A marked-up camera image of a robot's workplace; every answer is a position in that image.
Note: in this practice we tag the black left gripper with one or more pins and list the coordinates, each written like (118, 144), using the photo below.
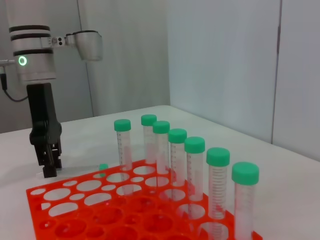
(41, 112)

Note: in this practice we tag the clear test tube green cap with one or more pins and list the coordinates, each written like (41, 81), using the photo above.
(177, 135)
(122, 125)
(194, 144)
(148, 120)
(245, 173)
(161, 127)
(103, 166)
(218, 156)

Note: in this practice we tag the orange plastic test tube rack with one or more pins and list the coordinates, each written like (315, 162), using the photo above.
(140, 217)

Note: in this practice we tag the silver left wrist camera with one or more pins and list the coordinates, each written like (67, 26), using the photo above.
(90, 45)

